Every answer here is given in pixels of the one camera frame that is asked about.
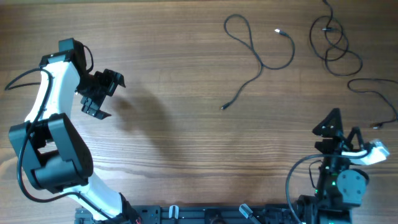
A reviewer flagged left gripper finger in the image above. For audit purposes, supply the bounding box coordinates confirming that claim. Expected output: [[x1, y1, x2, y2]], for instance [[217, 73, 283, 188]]
[[81, 96, 111, 120], [94, 69, 126, 96]]

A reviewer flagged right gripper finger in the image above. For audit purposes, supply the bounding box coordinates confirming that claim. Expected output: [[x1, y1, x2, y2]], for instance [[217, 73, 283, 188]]
[[312, 108, 344, 138], [345, 126, 366, 152]]

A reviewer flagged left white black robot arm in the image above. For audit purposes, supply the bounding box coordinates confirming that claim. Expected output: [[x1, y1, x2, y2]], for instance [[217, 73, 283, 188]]
[[9, 38, 142, 223]]

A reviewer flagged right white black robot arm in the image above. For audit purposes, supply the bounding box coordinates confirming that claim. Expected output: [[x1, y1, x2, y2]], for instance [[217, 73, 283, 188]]
[[285, 108, 376, 223]]

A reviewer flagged right camera black cable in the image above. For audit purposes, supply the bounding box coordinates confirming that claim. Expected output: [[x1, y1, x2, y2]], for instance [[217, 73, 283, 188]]
[[285, 152, 369, 224]]

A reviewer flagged camera black cable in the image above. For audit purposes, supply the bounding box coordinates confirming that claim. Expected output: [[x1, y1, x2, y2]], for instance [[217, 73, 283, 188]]
[[285, 152, 369, 224], [4, 67, 109, 220]]

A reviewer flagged left camera black cable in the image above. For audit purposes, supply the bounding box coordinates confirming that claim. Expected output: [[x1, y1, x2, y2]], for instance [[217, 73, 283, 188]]
[[4, 67, 109, 220]]

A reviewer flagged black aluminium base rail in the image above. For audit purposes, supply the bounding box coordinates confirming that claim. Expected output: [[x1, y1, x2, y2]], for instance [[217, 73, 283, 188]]
[[74, 203, 352, 224]]

